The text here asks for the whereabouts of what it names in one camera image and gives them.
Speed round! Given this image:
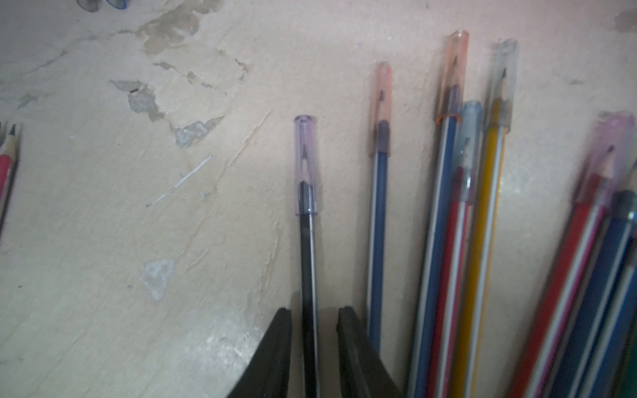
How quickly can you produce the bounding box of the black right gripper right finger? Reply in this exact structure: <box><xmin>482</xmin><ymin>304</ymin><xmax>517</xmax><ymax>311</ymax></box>
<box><xmin>337</xmin><ymin>306</ymin><xmax>403</xmax><ymax>397</ymax></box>

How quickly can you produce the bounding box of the red pencil purple cap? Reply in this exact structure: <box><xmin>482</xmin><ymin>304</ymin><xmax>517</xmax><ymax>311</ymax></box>
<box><xmin>508</xmin><ymin>111</ymin><xmax>635</xmax><ymax>397</ymax></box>

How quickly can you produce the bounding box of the blue pencil orange cap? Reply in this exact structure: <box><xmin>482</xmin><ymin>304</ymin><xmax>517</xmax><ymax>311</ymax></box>
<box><xmin>406</xmin><ymin>30</ymin><xmax>469</xmax><ymax>397</ymax></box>

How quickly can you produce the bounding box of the blue pencil pink cap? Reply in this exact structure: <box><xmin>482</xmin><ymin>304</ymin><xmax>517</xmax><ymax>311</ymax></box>
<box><xmin>367</xmin><ymin>61</ymin><xmax>392</xmax><ymax>353</ymax></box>

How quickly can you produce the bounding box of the blue pencil violet cap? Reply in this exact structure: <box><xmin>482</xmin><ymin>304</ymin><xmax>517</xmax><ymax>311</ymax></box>
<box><xmin>573</xmin><ymin>245</ymin><xmax>636</xmax><ymax>397</ymax></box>

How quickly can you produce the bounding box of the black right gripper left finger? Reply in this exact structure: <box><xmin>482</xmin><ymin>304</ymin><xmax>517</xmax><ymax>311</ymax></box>
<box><xmin>227</xmin><ymin>308</ymin><xmax>293</xmax><ymax>398</ymax></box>

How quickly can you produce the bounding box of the yellow striped pencil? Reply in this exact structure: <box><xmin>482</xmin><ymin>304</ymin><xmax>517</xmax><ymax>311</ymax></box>
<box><xmin>449</xmin><ymin>38</ymin><xmax>520</xmax><ymax>397</ymax></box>

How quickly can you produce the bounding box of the black striped pencil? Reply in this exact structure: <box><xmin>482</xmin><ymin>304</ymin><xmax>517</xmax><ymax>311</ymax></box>
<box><xmin>0</xmin><ymin>123</ymin><xmax>23</xmax><ymax>240</ymax></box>
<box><xmin>295</xmin><ymin>114</ymin><xmax>320</xmax><ymax>397</ymax></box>

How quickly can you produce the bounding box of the green pencil yellow cap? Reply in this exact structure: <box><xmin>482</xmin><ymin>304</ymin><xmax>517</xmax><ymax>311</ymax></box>
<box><xmin>614</xmin><ymin>340</ymin><xmax>636</xmax><ymax>398</ymax></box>

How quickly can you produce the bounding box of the red pencil blue cap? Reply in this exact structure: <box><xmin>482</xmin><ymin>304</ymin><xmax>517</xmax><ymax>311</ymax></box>
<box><xmin>427</xmin><ymin>99</ymin><xmax>484</xmax><ymax>397</ymax></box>

